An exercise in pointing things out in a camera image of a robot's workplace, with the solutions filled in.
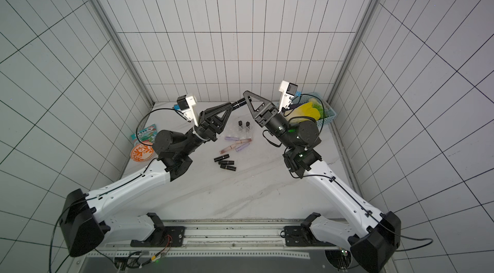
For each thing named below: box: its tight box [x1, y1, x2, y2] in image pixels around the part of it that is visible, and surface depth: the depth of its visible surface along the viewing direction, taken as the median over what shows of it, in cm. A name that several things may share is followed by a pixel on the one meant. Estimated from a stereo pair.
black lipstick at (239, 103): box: [232, 97, 247, 110], surface depth 53 cm
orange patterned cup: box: [130, 141, 156, 163], surface depth 97 cm
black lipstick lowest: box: [219, 164, 237, 172], surface depth 92 cm
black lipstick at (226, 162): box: [218, 160, 235, 165], surface depth 94 cm
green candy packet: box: [131, 123, 158, 145], surface depth 103 cm
